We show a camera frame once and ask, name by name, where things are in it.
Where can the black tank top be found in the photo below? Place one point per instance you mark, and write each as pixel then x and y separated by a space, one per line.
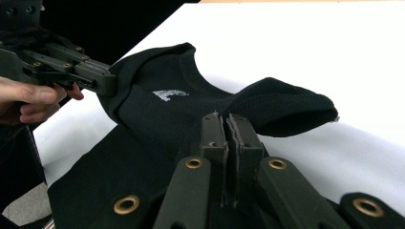
pixel 153 127

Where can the white board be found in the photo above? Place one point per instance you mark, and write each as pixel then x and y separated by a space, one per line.
pixel 302 47

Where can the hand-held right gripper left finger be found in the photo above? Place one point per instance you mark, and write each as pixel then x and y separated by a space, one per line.
pixel 213 136

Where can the metal floor rail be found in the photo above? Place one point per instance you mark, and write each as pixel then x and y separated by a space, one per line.
pixel 47 224

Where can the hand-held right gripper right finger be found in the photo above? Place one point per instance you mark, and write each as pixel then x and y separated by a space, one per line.
pixel 246 143

